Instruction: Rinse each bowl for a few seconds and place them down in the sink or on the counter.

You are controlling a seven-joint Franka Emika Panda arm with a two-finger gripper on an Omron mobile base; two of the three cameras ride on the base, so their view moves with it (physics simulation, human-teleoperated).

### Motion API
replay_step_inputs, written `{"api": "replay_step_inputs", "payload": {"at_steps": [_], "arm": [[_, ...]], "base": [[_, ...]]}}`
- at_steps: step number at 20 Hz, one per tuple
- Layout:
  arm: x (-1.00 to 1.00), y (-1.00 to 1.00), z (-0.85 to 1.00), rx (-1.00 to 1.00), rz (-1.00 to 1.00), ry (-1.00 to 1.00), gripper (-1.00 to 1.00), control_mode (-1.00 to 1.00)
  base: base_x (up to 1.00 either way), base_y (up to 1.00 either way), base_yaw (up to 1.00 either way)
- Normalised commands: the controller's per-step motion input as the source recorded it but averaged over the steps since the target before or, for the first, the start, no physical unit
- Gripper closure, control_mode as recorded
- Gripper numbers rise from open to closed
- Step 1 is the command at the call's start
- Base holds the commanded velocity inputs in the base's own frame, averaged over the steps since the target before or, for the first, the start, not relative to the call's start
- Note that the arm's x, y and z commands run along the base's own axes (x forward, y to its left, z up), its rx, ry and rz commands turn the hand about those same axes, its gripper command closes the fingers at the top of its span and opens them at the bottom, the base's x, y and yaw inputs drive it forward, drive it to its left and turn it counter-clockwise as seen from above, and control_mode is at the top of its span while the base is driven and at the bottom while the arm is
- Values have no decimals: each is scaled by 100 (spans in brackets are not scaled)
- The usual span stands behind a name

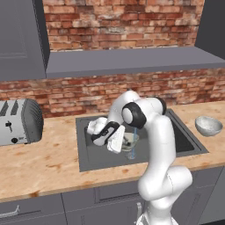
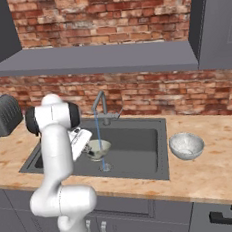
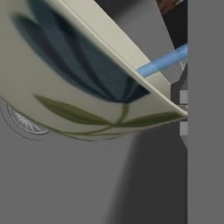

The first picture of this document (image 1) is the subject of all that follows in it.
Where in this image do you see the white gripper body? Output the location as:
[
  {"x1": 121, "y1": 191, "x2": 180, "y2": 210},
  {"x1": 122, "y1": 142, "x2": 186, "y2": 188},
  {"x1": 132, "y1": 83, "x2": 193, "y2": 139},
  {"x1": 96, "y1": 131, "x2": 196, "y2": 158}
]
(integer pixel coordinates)
[{"x1": 106, "y1": 124, "x2": 127, "y2": 155}]

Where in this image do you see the grey speckled bowl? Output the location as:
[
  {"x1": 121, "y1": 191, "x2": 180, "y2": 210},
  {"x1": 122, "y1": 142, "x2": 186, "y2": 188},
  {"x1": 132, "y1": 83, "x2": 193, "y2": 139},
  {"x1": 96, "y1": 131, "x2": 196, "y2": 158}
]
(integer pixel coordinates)
[
  {"x1": 120, "y1": 132, "x2": 141, "y2": 153},
  {"x1": 194, "y1": 115, "x2": 224, "y2": 138}
]

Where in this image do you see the dark grey sink basin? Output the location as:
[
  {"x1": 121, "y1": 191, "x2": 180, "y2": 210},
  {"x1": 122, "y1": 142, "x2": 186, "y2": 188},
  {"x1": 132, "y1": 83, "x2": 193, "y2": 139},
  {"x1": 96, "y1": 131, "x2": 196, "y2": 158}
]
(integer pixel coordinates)
[{"x1": 75, "y1": 108, "x2": 210, "y2": 173}]

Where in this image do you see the blue water stream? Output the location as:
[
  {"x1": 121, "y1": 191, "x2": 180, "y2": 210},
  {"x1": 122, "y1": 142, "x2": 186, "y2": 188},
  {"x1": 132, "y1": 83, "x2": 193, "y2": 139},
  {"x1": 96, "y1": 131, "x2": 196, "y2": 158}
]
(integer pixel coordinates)
[{"x1": 130, "y1": 127, "x2": 139, "y2": 160}]

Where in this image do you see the grey false drawer panel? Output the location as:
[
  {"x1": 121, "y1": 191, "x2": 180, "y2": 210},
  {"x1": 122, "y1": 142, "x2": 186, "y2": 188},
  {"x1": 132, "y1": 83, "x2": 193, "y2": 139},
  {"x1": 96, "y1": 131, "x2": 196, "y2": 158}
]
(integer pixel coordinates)
[{"x1": 61, "y1": 179, "x2": 145, "y2": 213}]

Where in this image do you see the grey drawer front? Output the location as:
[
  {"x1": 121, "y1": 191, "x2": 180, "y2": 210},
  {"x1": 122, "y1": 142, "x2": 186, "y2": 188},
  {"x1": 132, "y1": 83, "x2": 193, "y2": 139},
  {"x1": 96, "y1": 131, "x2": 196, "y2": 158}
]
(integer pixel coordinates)
[
  {"x1": 0, "y1": 192, "x2": 65, "y2": 220},
  {"x1": 189, "y1": 166, "x2": 224, "y2": 189}
]

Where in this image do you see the silver toaster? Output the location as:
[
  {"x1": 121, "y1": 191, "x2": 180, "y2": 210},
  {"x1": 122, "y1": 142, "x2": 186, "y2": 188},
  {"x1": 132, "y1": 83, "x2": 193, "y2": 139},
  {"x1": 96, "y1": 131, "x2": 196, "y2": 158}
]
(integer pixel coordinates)
[{"x1": 0, "y1": 98, "x2": 45, "y2": 147}]

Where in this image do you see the silver cupboard door handle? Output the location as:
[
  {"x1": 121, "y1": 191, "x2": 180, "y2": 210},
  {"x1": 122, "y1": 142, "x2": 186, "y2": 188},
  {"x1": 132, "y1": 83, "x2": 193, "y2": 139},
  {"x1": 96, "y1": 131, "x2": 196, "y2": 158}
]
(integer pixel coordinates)
[{"x1": 135, "y1": 201, "x2": 143, "y2": 220}]

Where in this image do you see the grey wall shelf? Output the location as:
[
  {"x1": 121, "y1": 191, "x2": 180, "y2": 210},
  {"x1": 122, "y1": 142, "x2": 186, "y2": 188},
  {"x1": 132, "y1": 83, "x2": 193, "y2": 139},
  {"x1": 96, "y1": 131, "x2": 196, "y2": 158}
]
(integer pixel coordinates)
[{"x1": 45, "y1": 46, "x2": 225, "y2": 80}]

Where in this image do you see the silver drawer handle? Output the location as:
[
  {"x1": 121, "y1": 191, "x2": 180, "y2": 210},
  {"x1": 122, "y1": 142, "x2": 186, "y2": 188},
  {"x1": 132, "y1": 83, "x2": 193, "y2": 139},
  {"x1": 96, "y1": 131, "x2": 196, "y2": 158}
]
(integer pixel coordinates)
[{"x1": 0, "y1": 204, "x2": 21, "y2": 218}]

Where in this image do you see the grey wall cupboard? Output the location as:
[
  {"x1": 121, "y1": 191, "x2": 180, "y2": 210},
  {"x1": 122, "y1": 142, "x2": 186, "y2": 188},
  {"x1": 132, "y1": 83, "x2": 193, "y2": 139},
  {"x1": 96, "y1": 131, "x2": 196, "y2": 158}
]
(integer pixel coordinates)
[
  {"x1": 194, "y1": 0, "x2": 225, "y2": 57},
  {"x1": 0, "y1": 0, "x2": 51, "y2": 83}
]

